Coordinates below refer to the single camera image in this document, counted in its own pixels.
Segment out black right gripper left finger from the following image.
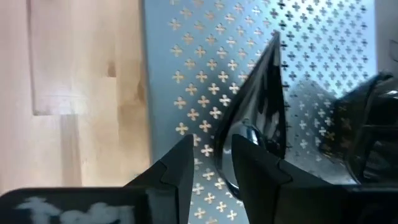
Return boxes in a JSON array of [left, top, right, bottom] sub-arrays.
[[124, 134, 195, 224]]

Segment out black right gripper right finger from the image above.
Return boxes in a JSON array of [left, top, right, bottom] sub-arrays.
[[231, 133, 336, 224]]

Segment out black teardrop plate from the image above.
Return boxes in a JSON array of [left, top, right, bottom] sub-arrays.
[[213, 30, 289, 202]]

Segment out black wavy square bowl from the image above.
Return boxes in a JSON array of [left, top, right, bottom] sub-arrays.
[[320, 72, 398, 185]]

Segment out grey perforated metal shelf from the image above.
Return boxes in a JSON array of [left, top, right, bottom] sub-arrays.
[[141, 0, 379, 224]]

